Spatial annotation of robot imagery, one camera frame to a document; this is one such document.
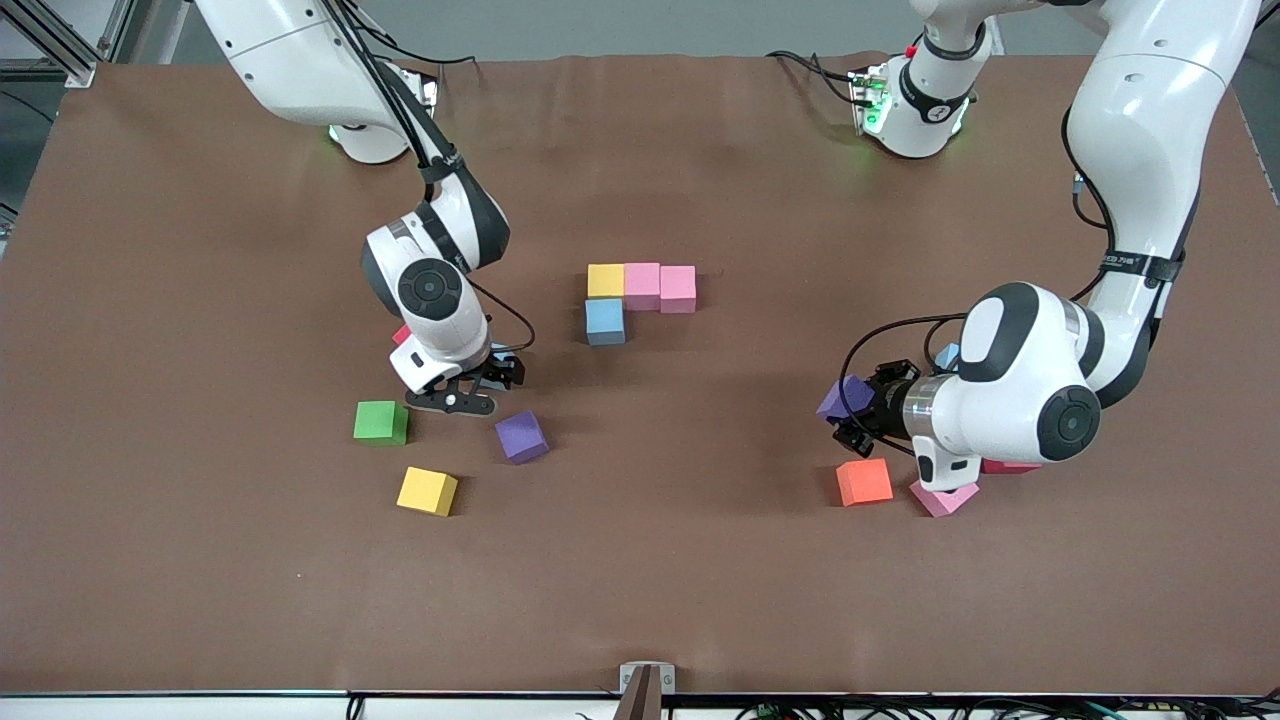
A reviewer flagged purple foam cube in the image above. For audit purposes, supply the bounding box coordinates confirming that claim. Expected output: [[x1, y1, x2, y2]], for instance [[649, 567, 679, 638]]
[[816, 374, 877, 424], [494, 409, 551, 466]]

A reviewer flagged pink foam cube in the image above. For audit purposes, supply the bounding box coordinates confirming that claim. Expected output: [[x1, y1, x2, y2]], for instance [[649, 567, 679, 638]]
[[909, 478, 982, 519], [624, 262, 663, 313], [660, 265, 698, 315]]

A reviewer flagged orange foam cube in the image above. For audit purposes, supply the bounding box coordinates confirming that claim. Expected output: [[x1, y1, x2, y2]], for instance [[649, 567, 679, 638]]
[[836, 458, 895, 508]]

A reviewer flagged green foam cube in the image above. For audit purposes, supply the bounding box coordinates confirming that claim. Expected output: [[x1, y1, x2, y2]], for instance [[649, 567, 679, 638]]
[[353, 400, 410, 447]]

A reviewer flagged brown table cover sheet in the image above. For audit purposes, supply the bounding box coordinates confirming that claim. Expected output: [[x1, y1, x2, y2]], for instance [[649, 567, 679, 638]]
[[0, 50, 1280, 697]]

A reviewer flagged small grey metal bracket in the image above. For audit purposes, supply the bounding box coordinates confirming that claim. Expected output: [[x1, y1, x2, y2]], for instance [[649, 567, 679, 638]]
[[619, 661, 677, 695]]

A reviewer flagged brown camera mount strip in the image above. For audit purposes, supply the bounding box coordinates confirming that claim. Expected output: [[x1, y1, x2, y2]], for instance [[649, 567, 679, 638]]
[[612, 665, 665, 720]]

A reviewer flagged black arm base cable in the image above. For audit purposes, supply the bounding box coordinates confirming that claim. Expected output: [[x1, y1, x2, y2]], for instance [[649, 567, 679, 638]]
[[766, 48, 863, 107]]

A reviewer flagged white table edge rail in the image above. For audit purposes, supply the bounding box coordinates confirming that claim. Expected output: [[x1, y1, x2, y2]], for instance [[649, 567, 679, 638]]
[[0, 693, 1280, 720]]

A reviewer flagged aluminium frame profile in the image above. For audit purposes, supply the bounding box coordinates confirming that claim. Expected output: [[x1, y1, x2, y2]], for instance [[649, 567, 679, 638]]
[[0, 0, 136, 89]]

